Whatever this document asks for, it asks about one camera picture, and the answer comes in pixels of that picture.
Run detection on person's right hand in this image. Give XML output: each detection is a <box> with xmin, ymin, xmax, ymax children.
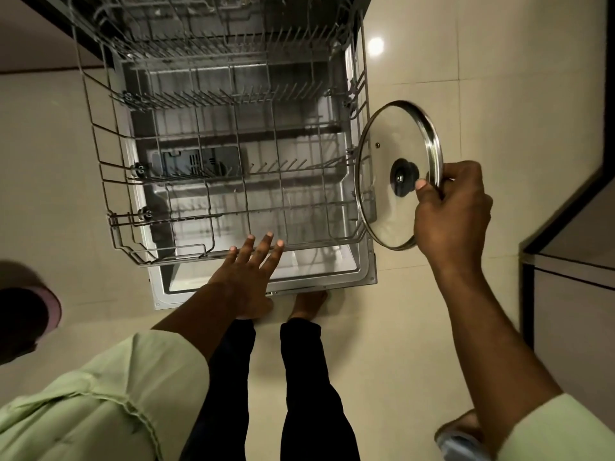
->
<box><xmin>413</xmin><ymin>160</ymin><xmax>494</xmax><ymax>276</ymax></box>

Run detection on person's left hand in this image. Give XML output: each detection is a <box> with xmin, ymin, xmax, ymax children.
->
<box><xmin>208</xmin><ymin>231</ymin><xmax>285</xmax><ymax>320</ymax></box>

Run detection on glass pot lid with knob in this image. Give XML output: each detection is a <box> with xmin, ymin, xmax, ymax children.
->
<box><xmin>355</xmin><ymin>100</ymin><xmax>444</xmax><ymax>251</ymax></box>

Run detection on person's left forearm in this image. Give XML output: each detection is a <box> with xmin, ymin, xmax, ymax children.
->
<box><xmin>151</xmin><ymin>280</ymin><xmax>247</xmax><ymax>363</ymax></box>

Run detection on person's right forearm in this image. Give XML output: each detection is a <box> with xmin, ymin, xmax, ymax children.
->
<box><xmin>429</xmin><ymin>264</ymin><xmax>564</xmax><ymax>457</ymax></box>

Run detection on steel dishwasher door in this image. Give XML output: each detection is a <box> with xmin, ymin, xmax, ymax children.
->
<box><xmin>111</xmin><ymin>55</ymin><xmax>378</xmax><ymax>311</ymax></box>

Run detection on person's right foot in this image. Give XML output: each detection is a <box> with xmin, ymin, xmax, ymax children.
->
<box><xmin>287</xmin><ymin>290</ymin><xmax>329</xmax><ymax>323</ymax></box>

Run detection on black trousers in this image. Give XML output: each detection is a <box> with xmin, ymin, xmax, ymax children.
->
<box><xmin>180</xmin><ymin>318</ymin><xmax>361</xmax><ymax>461</ymax></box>

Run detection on dark-edged cabinet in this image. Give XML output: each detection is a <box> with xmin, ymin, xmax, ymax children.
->
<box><xmin>520</xmin><ymin>163</ymin><xmax>615</xmax><ymax>404</ymax></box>

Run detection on light green shirt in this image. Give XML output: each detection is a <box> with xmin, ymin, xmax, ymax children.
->
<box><xmin>0</xmin><ymin>329</ymin><xmax>615</xmax><ymax>461</ymax></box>

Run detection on light blue slipper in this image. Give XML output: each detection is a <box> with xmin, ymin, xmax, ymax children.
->
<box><xmin>434</xmin><ymin>410</ymin><xmax>490</xmax><ymax>461</ymax></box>

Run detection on dishwasher body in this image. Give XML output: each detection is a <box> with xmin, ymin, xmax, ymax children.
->
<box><xmin>14</xmin><ymin>0</ymin><xmax>374</xmax><ymax>70</ymax></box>

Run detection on large wire dishwasher rack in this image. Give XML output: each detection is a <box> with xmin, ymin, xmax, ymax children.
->
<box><xmin>67</xmin><ymin>0</ymin><xmax>373</xmax><ymax>267</ymax></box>

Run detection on small wire dishwasher rack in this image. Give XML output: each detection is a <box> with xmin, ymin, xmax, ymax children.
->
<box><xmin>91</xmin><ymin>0</ymin><xmax>359</xmax><ymax>61</ymax></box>

